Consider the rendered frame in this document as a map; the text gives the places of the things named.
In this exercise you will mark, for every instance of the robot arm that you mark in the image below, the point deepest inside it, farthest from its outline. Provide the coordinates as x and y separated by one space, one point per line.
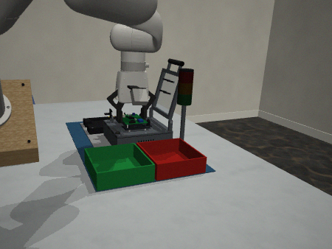
138 30

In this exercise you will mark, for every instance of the green open-top bin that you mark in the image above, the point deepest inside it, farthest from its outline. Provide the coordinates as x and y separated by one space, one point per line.
118 165

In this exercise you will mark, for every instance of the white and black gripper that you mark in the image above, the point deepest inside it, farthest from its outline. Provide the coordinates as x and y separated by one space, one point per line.
124 78

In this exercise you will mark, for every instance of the red open bin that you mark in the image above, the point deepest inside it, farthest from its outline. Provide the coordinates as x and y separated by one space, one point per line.
173 158

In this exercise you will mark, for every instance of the green circuit board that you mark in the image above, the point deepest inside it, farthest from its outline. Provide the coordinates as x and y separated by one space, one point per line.
132 119

